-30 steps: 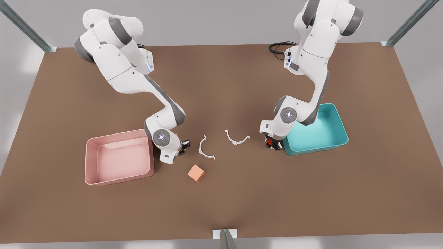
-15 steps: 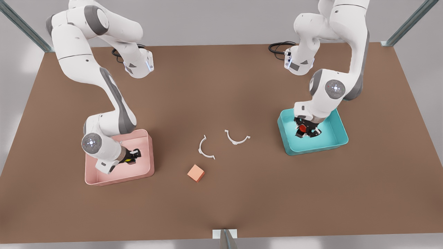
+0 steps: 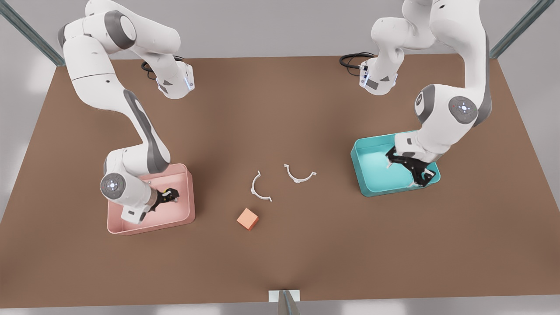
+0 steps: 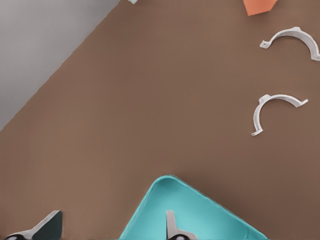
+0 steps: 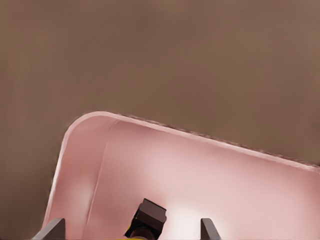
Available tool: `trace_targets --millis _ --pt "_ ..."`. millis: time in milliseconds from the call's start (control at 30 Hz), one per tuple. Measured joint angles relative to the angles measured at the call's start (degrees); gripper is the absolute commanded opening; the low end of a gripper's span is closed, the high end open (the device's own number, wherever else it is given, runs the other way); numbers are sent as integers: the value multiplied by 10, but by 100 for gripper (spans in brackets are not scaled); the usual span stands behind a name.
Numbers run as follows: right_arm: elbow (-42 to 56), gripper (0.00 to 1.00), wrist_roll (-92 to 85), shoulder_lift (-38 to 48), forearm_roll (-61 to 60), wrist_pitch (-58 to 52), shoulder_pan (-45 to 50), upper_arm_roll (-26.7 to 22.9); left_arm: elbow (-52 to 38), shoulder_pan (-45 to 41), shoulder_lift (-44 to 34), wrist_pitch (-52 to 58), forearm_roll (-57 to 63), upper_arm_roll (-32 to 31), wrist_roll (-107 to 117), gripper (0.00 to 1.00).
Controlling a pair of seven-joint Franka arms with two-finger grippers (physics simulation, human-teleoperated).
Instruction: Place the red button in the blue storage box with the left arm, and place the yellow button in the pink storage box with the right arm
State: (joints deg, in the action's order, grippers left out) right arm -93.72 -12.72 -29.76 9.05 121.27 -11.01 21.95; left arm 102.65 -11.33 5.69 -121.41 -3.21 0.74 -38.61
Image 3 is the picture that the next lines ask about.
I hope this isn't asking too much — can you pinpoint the pink storage box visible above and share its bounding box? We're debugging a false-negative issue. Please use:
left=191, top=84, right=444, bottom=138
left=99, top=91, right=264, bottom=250
left=107, top=164, right=196, bottom=236

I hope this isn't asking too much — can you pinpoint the blue storage box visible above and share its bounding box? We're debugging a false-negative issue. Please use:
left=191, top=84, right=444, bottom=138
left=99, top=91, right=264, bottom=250
left=350, top=131, right=441, bottom=198

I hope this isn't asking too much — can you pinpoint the orange cube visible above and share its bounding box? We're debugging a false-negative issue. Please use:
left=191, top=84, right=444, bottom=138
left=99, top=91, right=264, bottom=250
left=237, top=208, right=259, bottom=231

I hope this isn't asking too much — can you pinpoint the white curved clip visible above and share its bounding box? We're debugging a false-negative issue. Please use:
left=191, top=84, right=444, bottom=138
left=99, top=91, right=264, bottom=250
left=250, top=171, right=273, bottom=203
left=283, top=164, right=317, bottom=184

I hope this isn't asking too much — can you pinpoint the black cable loop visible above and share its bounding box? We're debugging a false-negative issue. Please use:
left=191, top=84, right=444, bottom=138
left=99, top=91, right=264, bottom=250
left=339, top=52, right=378, bottom=71
left=141, top=55, right=185, bottom=81

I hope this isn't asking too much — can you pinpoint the silver frame post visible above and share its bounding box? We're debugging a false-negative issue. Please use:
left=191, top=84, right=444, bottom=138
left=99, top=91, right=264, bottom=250
left=268, top=289, right=301, bottom=315
left=0, top=0, right=66, bottom=67
left=489, top=0, right=555, bottom=60

